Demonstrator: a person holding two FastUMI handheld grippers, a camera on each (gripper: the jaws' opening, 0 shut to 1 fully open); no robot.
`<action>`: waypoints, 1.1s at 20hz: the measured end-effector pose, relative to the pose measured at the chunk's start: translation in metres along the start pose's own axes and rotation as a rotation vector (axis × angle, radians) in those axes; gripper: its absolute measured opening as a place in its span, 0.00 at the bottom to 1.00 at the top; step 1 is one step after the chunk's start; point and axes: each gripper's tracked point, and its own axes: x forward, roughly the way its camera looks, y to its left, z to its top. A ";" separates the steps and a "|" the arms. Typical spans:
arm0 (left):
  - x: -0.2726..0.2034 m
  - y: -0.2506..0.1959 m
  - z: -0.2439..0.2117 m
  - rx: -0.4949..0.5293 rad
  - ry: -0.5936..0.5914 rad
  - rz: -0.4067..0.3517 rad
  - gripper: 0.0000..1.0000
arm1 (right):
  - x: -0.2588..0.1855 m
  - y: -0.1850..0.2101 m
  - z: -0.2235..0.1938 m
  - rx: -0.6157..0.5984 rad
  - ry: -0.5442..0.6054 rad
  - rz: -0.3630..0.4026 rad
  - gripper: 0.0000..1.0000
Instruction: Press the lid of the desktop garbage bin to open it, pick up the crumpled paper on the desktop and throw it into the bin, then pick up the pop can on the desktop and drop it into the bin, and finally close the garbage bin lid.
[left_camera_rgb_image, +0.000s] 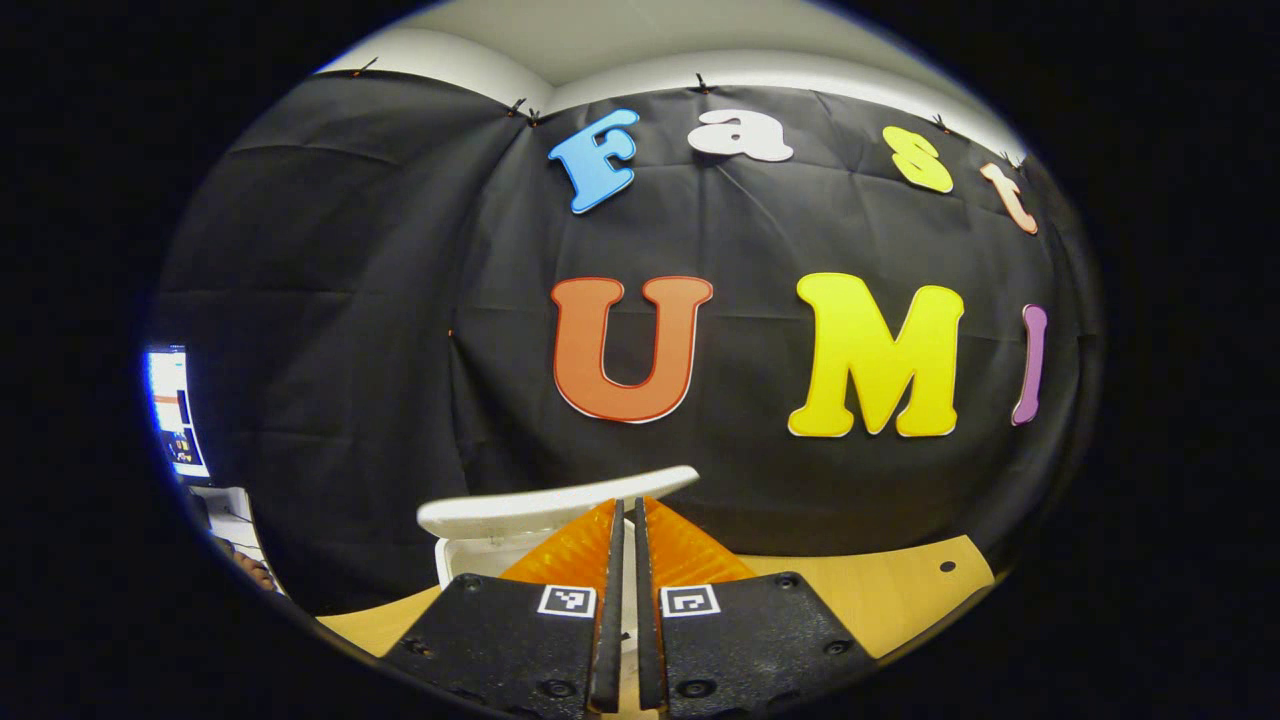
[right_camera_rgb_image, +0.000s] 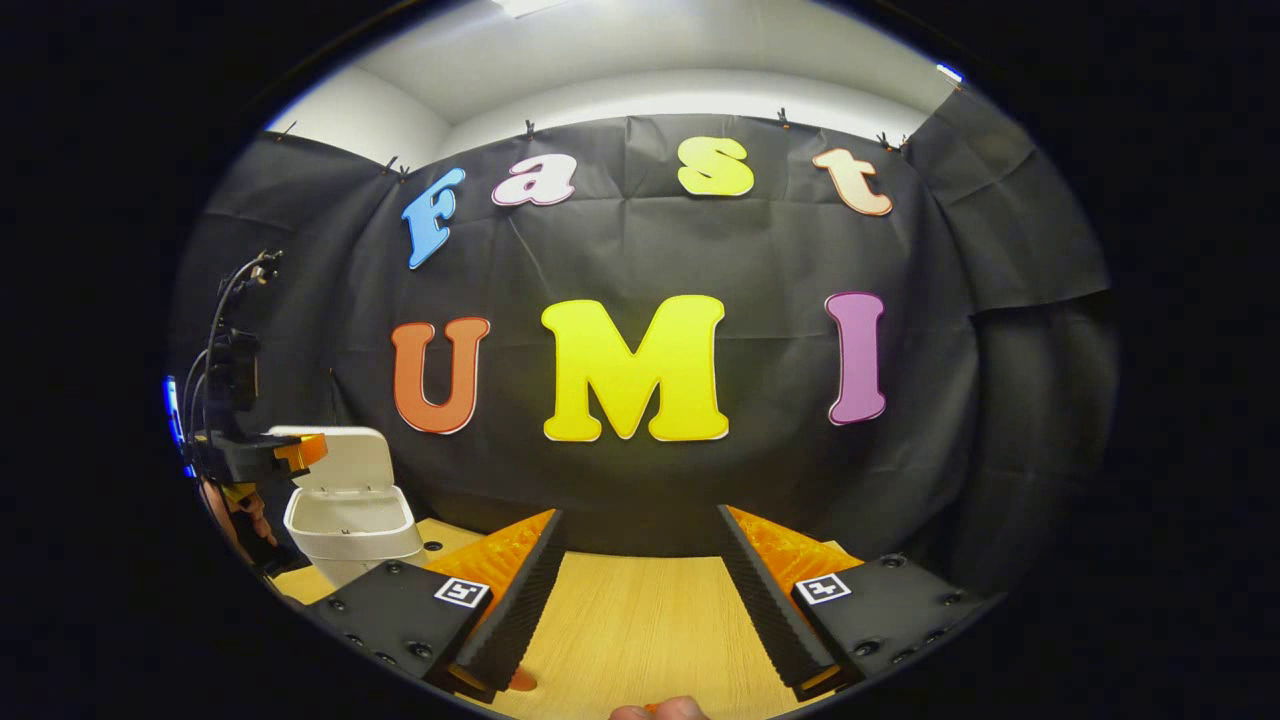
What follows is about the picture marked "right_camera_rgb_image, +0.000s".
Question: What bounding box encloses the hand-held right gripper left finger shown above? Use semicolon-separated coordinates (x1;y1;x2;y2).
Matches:
303;508;567;704

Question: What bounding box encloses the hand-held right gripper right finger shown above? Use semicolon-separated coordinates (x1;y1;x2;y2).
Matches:
715;504;1004;703

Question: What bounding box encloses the white desktop garbage bin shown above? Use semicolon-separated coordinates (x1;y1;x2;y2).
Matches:
268;425;427;589

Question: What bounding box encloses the wooden desktop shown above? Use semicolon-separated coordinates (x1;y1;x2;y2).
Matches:
270;517;863;720

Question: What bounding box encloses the black backdrop cloth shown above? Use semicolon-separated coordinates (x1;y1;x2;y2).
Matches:
170;90;1119;601

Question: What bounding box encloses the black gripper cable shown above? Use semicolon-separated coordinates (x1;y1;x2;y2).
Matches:
182;345;209;443
200;249;287;441

